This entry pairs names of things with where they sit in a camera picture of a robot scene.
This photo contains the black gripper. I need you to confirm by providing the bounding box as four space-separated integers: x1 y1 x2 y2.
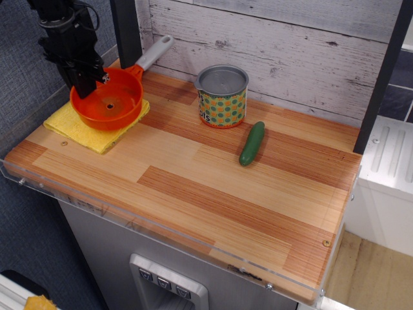
39 8 104 99

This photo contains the red pan with grey handle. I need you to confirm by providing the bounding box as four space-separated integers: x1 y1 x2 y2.
70 35 174 130

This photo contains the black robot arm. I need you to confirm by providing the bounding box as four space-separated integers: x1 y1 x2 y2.
28 0 108 99

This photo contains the yellow folded cloth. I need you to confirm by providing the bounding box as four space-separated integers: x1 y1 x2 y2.
43 99 150 154

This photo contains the patterned tin can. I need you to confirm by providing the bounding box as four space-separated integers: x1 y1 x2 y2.
194 65 249 129

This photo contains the green toy cucumber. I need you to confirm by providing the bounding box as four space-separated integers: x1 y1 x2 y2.
239 121 265 167

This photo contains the grey toy fridge cabinet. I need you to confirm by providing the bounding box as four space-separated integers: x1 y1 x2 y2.
60 202 297 309

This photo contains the silver dispenser panel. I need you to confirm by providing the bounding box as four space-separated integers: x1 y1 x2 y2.
129 254 210 309

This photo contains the yellow object bottom left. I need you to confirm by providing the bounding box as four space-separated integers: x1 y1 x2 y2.
23 296 57 310

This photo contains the clear acrylic table guard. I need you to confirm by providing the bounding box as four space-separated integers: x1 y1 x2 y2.
5 153 354 304

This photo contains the white toy sink unit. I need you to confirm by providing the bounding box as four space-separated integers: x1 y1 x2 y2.
344 116 412 256

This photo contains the black left vertical post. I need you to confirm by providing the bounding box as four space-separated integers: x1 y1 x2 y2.
110 0 143 68

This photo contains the black vertical post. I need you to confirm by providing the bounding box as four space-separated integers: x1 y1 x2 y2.
110 0 143 68
353 0 412 155

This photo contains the black right vertical post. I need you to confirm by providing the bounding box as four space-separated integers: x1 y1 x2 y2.
353 0 412 155

